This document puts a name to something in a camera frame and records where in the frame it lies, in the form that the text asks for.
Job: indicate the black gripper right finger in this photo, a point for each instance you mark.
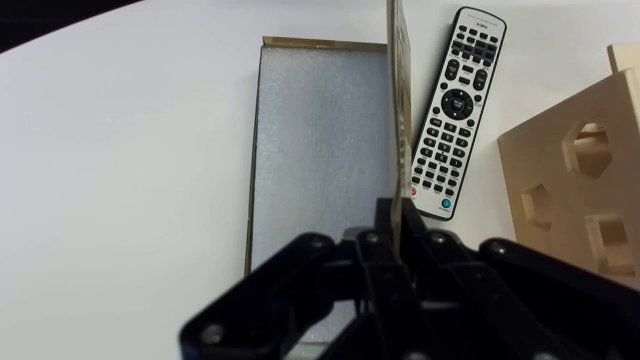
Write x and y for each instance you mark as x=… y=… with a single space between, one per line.
x=515 y=303

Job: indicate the black remote control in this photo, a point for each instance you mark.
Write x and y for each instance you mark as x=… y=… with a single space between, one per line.
x=455 y=112

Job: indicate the wooden shape sorter cube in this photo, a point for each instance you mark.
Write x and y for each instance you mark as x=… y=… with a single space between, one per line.
x=572 y=174

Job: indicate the brown cardboard box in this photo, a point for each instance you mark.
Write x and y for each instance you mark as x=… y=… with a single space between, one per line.
x=327 y=134

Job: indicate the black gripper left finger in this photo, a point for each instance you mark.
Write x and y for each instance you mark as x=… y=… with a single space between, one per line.
x=267 y=315

